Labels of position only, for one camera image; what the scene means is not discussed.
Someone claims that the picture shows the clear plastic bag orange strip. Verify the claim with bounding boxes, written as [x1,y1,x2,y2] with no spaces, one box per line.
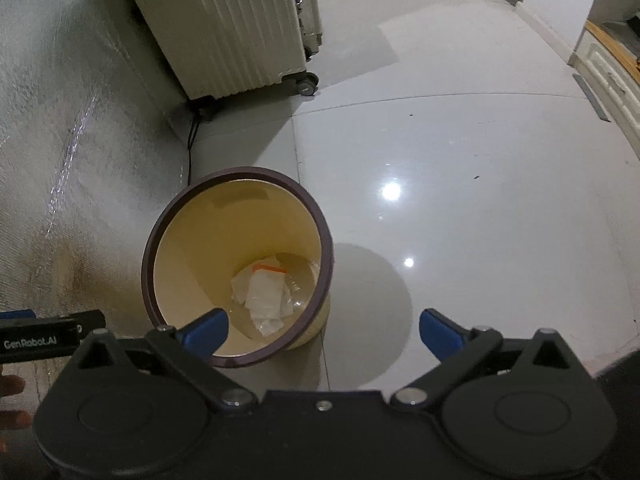
[230,255,297,338]

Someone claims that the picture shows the white cabinet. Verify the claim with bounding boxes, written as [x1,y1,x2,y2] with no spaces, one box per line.
[569,19,640,142]

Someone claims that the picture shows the person's left hand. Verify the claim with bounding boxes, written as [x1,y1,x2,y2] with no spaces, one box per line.
[0,374,33,453]

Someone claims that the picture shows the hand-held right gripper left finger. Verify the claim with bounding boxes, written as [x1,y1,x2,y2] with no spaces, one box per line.
[70,308,258,411]

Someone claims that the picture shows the beige trash bin brown rim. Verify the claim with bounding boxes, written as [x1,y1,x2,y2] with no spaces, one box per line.
[141,166,335,370]

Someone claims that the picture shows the black cable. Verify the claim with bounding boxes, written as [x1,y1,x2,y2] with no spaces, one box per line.
[186,106,202,188]

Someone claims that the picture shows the silver foil mat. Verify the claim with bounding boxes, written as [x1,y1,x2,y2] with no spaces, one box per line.
[0,0,203,376]

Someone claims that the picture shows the cream ribbed suitcase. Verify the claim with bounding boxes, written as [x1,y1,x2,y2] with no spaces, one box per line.
[125,0,325,111]

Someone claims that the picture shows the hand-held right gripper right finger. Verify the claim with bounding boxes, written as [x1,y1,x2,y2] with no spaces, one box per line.
[390,308,596,411]

